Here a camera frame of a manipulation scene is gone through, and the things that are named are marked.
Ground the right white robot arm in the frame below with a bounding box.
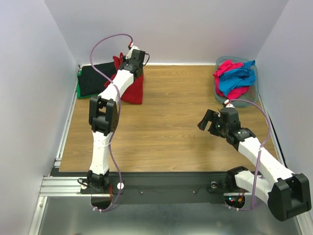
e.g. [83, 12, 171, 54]
[198, 107, 312, 221]

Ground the grey plastic basket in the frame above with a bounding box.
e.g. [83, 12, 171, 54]
[214, 56, 258, 103]

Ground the aluminium frame rail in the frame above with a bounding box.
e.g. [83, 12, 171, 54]
[29, 90, 84, 235]

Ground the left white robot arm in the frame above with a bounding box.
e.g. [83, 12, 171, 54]
[87, 46, 145, 193]

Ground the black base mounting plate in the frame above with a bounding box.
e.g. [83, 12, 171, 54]
[80, 171, 255, 205]

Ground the folded green t-shirt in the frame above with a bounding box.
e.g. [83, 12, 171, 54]
[76, 70, 97, 99]

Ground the red t-shirt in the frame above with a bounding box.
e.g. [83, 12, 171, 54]
[112, 52, 144, 105]

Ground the blue t-shirt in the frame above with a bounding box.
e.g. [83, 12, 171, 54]
[219, 60, 256, 96]

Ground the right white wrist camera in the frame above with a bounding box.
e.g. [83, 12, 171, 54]
[223, 99, 235, 108]

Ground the pink t-shirt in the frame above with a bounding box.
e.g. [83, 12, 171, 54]
[213, 60, 249, 99]

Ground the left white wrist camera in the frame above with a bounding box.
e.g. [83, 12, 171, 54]
[125, 42, 140, 59]

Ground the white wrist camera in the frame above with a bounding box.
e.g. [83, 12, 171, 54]
[125, 42, 140, 59]
[223, 99, 235, 108]

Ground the folded black t-shirt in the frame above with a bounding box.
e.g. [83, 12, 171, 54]
[81, 62, 116, 95]

